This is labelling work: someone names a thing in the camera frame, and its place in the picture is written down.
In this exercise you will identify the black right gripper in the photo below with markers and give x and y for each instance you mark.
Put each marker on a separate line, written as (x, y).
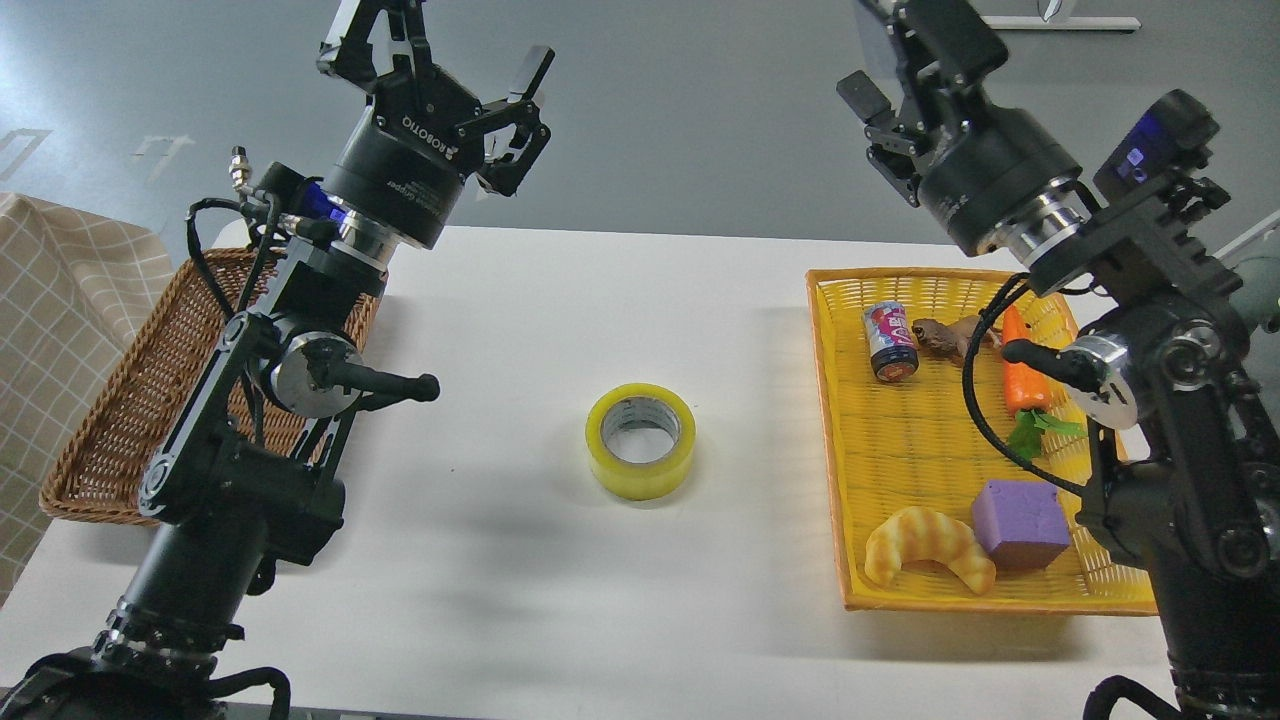
(970, 163)

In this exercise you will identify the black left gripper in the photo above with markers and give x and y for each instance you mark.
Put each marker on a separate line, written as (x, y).
(400, 170)

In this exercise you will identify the yellow tape roll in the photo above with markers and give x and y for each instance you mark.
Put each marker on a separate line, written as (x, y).
(640, 438)

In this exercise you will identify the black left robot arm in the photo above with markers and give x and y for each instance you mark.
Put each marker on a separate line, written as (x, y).
(247, 476)

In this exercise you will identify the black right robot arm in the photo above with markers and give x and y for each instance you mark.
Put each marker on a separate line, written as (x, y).
(1183, 453)

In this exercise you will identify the white floor stand base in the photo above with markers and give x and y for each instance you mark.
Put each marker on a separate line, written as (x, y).
(1060, 23)

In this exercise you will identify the brown toy animal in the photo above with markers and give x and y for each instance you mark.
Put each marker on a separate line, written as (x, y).
(951, 341)

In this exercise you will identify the small drink can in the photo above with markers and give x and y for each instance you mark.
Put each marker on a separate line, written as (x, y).
(892, 349)

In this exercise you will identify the orange toy carrot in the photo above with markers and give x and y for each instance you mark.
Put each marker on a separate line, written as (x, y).
(1027, 397)

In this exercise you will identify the yellow woven basket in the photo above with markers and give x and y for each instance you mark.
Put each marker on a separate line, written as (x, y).
(896, 445)

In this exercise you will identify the beige checkered cloth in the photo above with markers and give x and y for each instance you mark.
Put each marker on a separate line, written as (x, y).
(75, 290)

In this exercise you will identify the toy croissant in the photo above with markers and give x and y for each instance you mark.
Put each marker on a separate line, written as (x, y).
(918, 534)

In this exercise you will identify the purple foam block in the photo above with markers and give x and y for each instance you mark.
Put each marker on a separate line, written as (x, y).
(1020, 524)

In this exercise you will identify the brown wicker basket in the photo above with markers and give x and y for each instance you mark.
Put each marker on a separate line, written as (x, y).
(97, 476)

